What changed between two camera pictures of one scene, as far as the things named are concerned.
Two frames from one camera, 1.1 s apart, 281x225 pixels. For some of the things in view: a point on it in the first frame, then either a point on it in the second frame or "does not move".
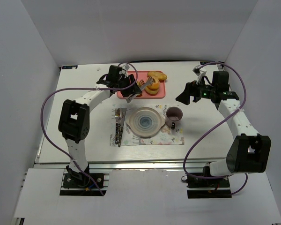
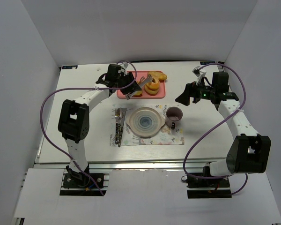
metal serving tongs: [150, 81] -> [143, 81]
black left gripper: [132, 87] does not move
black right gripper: [192, 91] does not move
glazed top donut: [155, 85] does not move
